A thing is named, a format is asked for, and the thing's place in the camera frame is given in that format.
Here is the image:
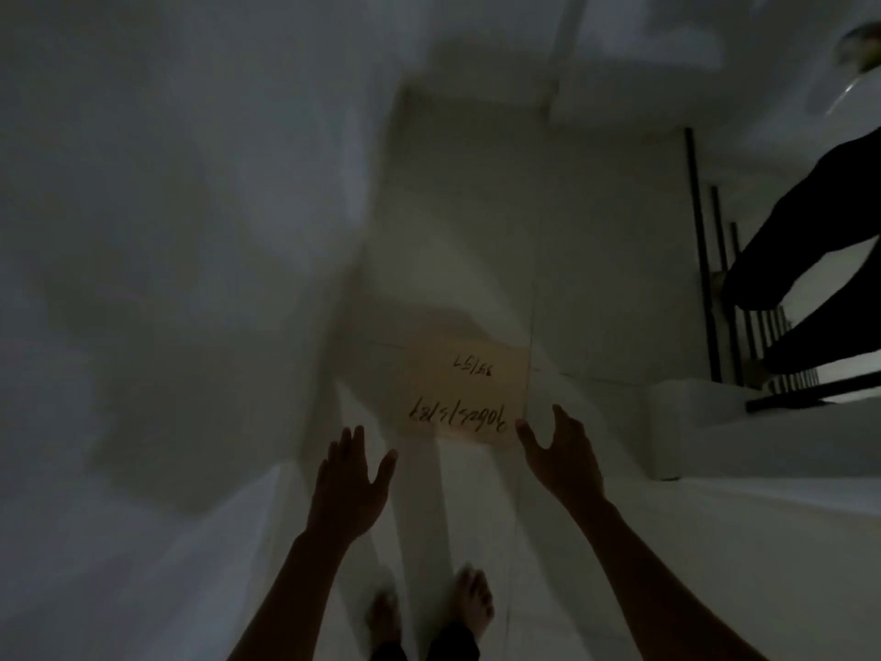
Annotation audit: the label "person's right forearm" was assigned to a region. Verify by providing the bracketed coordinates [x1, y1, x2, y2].
[570, 497, 770, 661]

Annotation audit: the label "person's left foot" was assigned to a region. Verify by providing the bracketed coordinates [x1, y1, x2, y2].
[365, 588, 404, 649]

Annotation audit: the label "person's right foot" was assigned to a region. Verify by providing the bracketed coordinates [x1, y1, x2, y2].
[451, 566, 496, 641]

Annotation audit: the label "person's foot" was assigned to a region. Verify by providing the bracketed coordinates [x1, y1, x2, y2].
[451, 566, 496, 641]
[365, 588, 404, 649]

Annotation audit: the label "person's right hand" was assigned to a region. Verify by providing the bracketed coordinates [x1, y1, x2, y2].
[515, 404, 607, 512]

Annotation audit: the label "person's left forearm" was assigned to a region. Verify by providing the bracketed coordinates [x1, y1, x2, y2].
[227, 531, 360, 661]

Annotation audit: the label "black metal stair railing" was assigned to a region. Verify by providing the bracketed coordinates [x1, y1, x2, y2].
[684, 127, 881, 415]

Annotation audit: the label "handwritten beige paper sheet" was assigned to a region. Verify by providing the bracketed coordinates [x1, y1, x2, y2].
[401, 323, 533, 448]

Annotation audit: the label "person's left hand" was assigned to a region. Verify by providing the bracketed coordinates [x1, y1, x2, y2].
[306, 425, 399, 545]

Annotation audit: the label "person's dark trousers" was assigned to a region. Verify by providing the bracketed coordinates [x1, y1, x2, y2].
[372, 621, 483, 661]

